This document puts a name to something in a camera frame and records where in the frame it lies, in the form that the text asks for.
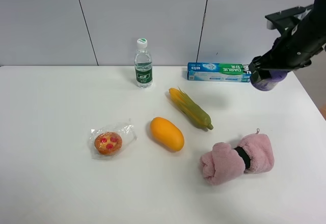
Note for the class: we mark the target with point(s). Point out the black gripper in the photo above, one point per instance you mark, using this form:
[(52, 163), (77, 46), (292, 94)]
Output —
[(302, 35)]

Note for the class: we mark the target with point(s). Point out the purple lid air freshener jar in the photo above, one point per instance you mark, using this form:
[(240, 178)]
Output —
[(269, 84)]

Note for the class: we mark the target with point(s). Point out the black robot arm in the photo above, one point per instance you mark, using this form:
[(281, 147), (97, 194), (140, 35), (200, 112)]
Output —
[(319, 2)]

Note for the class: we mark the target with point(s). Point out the blue green toothpaste box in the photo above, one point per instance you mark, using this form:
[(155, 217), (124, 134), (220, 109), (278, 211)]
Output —
[(218, 72)]

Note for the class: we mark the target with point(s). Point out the toy corn cob green husk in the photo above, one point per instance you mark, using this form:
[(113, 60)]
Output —
[(194, 113)]

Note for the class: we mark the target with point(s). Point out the rolled pink towel black band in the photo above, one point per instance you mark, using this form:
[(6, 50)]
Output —
[(253, 155)]

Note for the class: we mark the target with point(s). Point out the yellow orange mango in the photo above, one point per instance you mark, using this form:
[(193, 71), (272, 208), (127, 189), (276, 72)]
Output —
[(166, 133)]

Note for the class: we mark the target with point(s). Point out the clear water bottle green label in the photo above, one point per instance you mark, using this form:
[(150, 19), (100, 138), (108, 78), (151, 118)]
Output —
[(143, 64)]

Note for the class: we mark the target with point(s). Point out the wrapped fruit tart pastry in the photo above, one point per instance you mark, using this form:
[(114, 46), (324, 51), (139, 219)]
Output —
[(109, 141)]

